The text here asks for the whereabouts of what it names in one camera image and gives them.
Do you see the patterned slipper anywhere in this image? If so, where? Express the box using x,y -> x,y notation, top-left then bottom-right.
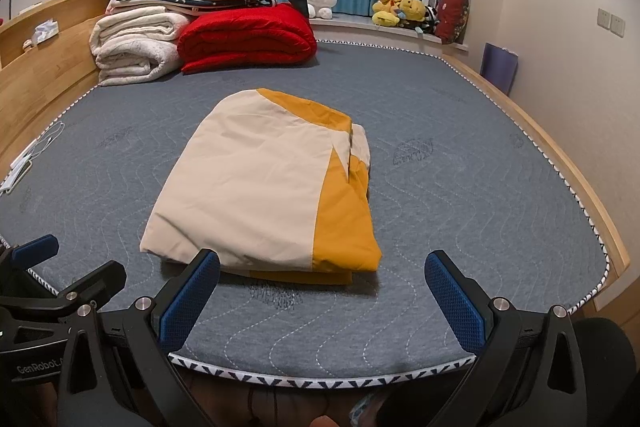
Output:
347,394 -> 386,427

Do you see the folded red quilt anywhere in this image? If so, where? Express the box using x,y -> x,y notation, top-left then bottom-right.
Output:
177,3 -> 318,74

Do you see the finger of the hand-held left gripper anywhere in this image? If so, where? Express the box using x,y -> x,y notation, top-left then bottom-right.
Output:
0,234 -> 60,275
0,259 -> 127,315

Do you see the black and white striped plush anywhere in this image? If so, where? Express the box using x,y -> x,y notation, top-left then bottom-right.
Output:
419,7 -> 441,32

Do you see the yellow plush toy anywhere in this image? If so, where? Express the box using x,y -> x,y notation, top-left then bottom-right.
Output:
397,0 -> 428,26

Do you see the folded white fleece blanket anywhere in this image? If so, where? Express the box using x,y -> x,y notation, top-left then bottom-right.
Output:
90,5 -> 193,86

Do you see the white cable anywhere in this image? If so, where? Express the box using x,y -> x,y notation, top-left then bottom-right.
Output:
20,122 -> 66,162

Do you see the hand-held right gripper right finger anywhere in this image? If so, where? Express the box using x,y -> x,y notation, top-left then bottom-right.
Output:
425,250 -> 588,427

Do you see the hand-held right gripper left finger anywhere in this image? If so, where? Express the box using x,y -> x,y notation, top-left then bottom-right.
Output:
57,249 -> 221,427

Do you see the folded navy patterned blanket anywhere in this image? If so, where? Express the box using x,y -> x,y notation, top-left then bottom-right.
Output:
150,0 -> 278,15

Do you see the tissue pack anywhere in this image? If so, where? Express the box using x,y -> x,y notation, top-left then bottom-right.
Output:
32,21 -> 60,42

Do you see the grey quilted mattress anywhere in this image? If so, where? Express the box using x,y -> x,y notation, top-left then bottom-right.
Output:
0,38 -> 612,390

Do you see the yellow duck plush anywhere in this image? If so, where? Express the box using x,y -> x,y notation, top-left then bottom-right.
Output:
372,0 -> 406,28

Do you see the beige and yellow hooded jacket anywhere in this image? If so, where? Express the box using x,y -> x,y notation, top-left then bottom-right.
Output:
140,88 -> 383,285

